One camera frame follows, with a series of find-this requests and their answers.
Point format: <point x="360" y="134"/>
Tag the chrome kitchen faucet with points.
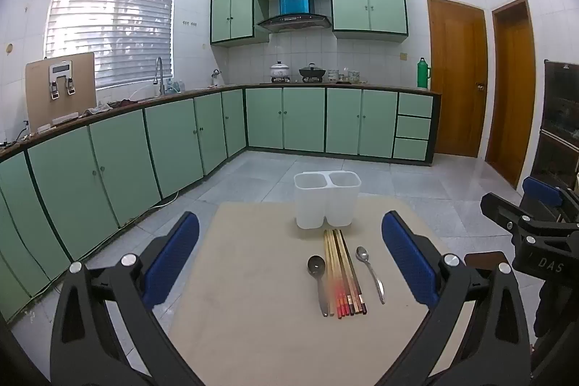
<point x="159" y="74"/>

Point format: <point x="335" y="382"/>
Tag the clear bottles by faucet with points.
<point x="175" y="86"/>

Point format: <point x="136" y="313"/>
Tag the white window blind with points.
<point x="113" y="15"/>

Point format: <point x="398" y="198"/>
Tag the brown water dispenser box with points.
<point x="40" y="96"/>

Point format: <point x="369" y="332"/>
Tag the black spoon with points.
<point x="315" y="265"/>

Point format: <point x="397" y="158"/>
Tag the white cooking pot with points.
<point x="280" y="71"/>

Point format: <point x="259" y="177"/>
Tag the silver metal spoon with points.
<point x="362" y="254"/>

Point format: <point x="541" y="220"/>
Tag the white flat box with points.
<point x="59" y="121"/>

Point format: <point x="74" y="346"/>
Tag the green kitchen base cabinets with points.
<point x="68" y="178"/>

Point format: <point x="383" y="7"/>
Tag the green thermos flask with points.
<point x="422" y="74"/>

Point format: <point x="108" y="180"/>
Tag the black wok with lid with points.
<point x="312" y="72"/>

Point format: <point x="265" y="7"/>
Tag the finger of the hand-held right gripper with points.
<point x="502" y="209"/>
<point x="540" y="190"/>

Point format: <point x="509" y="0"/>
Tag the black glass cabinet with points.
<point x="558" y="119"/>

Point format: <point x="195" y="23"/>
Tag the crumpled cloth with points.
<point x="97" y="108"/>

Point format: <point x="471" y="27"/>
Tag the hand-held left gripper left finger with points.
<point x="174" y="252"/>

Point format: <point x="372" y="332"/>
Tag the brown wooden stool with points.
<point x="486" y="259"/>

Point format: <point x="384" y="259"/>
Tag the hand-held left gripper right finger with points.
<point x="407" y="255"/>

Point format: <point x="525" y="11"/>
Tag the range hood with blue film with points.
<point x="294" y="13"/>

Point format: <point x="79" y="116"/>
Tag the plain wooden door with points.
<point x="511" y="96"/>

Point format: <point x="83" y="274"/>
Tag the white plastic utensil holder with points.
<point x="325" y="200"/>

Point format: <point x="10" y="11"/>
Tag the bundle of mixed chopsticks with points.
<point x="341" y="268"/>

